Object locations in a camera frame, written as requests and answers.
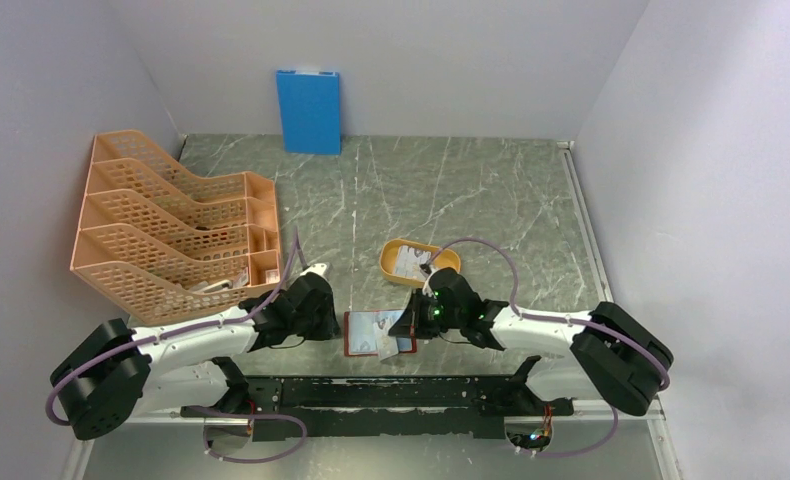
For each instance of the blue folder against wall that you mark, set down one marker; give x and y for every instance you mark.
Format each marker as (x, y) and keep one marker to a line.
(310, 114)

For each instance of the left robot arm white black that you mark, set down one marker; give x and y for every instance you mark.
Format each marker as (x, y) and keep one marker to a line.
(118, 372)

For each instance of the red leather card holder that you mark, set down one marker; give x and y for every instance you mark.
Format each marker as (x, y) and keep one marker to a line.
(362, 327)

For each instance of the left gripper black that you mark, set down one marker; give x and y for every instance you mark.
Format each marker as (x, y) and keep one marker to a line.
(329, 326)

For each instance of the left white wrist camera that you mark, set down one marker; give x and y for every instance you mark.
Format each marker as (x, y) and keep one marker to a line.
(320, 269)

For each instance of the orange mesh file organizer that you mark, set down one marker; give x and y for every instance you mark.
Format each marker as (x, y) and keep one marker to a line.
(166, 245)

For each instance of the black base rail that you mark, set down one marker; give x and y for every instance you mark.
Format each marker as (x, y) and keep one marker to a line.
(389, 405)

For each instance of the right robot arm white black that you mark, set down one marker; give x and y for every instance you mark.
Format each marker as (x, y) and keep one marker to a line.
(603, 353)

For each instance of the yellow oval tray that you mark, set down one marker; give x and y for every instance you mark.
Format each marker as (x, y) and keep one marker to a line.
(388, 258)

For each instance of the silver VIP credit card stack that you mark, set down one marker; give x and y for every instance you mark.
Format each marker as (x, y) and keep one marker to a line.
(409, 261)

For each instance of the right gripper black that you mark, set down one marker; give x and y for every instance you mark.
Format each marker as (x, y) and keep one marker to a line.
(402, 328)

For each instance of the aluminium frame rail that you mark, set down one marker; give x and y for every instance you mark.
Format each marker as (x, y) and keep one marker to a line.
(590, 242)

